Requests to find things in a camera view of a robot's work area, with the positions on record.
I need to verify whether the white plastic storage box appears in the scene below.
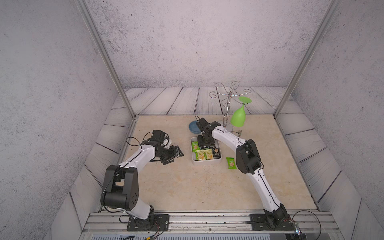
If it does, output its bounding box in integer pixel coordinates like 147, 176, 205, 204
191, 136, 222, 166

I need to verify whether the green cookie packet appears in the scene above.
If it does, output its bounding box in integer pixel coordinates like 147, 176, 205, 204
192, 141, 200, 152
226, 157, 237, 170

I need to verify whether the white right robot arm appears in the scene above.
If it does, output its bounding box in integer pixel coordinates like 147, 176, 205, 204
196, 117, 290, 230

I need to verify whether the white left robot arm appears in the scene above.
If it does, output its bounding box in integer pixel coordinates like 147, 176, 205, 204
101, 130, 184, 221

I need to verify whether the green cookie packet in box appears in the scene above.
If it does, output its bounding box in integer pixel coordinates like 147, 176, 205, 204
192, 141, 200, 152

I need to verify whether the pale yellow cookie packet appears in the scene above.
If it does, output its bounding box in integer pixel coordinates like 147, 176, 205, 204
204, 149, 214, 160

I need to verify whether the yellow-green cookie packet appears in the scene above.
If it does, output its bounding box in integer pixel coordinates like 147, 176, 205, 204
196, 150, 207, 161

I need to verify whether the blue ceramic bowl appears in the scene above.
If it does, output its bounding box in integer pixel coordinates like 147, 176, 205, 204
189, 121, 201, 135

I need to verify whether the green plastic wine glass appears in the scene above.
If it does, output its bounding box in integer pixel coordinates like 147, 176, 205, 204
231, 97, 252, 128

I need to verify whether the chrome wine glass rack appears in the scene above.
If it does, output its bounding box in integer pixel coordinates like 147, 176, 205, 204
209, 81, 252, 131

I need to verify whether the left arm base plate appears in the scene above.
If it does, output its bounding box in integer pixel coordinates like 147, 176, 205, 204
127, 214, 170, 232

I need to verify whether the aluminium frame rail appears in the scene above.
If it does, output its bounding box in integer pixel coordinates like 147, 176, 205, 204
82, 210, 344, 240

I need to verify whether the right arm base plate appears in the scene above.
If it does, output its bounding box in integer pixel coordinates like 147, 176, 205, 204
247, 214, 296, 232

